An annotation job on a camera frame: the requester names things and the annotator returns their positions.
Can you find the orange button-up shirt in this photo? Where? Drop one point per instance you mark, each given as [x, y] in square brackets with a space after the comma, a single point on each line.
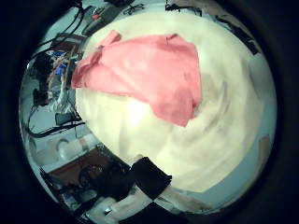
[149, 71]

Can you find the brown base board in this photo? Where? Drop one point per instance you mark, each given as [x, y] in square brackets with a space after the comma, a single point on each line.
[71, 166]

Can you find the gray case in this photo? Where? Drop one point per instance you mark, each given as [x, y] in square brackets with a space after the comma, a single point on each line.
[102, 17]

